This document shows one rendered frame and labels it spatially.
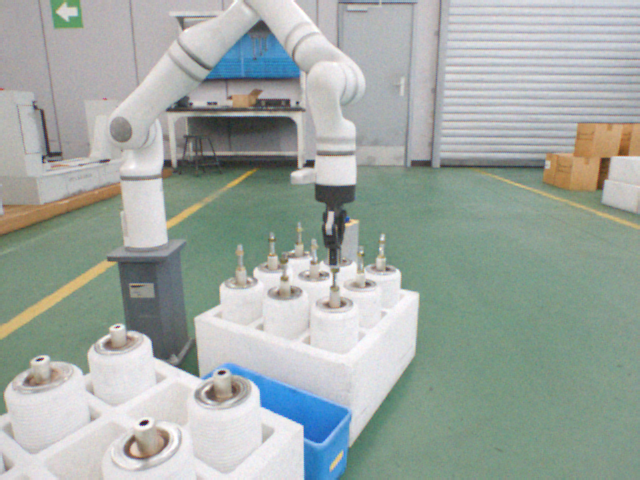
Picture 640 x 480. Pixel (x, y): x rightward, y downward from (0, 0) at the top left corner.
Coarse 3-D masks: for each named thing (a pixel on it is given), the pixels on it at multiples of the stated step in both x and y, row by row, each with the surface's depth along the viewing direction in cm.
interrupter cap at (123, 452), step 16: (128, 432) 49; (160, 432) 49; (176, 432) 49; (112, 448) 46; (128, 448) 46; (160, 448) 47; (176, 448) 46; (128, 464) 44; (144, 464) 44; (160, 464) 44
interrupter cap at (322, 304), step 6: (318, 300) 85; (324, 300) 85; (342, 300) 86; (348, 300) 85; (318, 306) 82; (324, 306) 83; (330, 306) 83; (342, 306) 83; (348, 306) 83; (330, 312) 80; (336, 312) 80
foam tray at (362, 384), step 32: (224, 320) 93; (384, 320) 93; (416, 320) 109; (224, 352) 92; (256, 352) 87; (288, 352) 83; (320, 352) 80; (352, 352) 80; (384, 352) 90; (288, 384) 85; (320, 384) 80; (352, 384) 77; (384, 384) 93; (352, 416) 79
